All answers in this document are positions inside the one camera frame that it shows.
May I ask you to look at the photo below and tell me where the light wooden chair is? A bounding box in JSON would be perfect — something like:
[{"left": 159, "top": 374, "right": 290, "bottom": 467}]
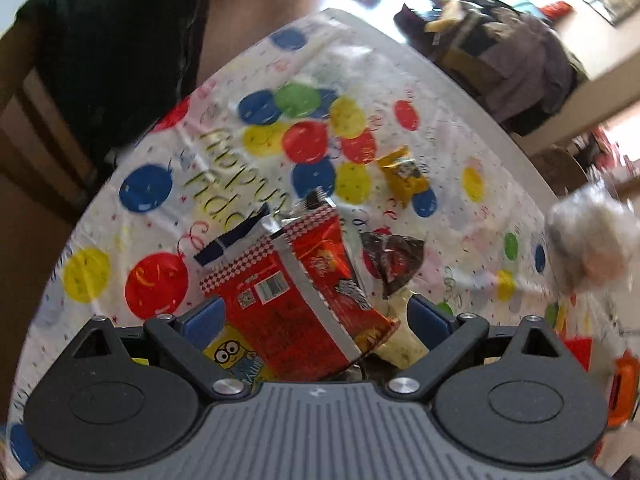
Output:
[{"left": 529, "top": 144, "right": 589, "bottom": 197}]

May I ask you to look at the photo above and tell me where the orange plastic object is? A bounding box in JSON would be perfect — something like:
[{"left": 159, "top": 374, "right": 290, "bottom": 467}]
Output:
[{"left": 606, "top": 349, "right": 640, "bottom": 429}]

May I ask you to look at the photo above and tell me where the pile of clothes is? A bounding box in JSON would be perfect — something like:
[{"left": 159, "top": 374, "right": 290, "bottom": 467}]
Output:
[{"left": 394, "top": 0, "right": 587, "bottom": 137}]

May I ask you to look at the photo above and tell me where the small yellow snack packet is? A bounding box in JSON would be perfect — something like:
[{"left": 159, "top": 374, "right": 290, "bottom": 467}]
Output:
[{"left": 377, "top": 145, "right": 434, "bottom": 209}]

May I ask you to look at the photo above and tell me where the cream snack packet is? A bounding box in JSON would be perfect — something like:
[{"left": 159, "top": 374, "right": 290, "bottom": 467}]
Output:
[{"left": 372, "top": 289, "right": 432, "bottom": 367}]

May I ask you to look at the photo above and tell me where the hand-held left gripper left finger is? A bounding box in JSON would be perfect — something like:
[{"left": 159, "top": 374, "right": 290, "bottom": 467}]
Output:
[{"left": 74, "top": 295, "right": 247, "bottom": 402}]

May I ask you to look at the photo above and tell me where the red snack packet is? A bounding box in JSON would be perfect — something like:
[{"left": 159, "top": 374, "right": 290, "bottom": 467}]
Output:
[{"left": 199, "top": 204, "right": 402, "bottom": 382}]

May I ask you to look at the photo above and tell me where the black garment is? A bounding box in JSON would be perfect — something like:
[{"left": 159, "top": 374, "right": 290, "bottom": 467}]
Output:
[{"left": 14, "top": 0, "right": 219, "bottom": 162}]

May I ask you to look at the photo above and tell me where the yellow cartoon snack packet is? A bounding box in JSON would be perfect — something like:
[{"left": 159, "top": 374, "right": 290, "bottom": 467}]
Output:
[{"left": 202, "top": 324, "right": 277, "bottom": 384}]

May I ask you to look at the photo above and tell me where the balloon print tablecloth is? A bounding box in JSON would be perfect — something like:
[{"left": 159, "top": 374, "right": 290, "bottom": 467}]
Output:
[{"left": 7, "top": 12, "right": 609, "bottom": 477}]

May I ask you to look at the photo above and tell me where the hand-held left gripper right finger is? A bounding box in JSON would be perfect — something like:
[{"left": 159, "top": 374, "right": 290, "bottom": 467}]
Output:
[{"left": 387, "top": 294, "right": 567, "bottom": 403}]

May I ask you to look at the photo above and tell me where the clear plastic bag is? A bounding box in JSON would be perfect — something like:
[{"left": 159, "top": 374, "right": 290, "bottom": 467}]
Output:
[{"left": 544, "top": 179, "right": 637, "bottom": 295}]

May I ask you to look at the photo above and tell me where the dark brown candy packet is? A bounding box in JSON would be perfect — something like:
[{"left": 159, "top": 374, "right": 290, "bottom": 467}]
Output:
[{"left": 360, "top": 229, "right": 427, "bottom": 301}]

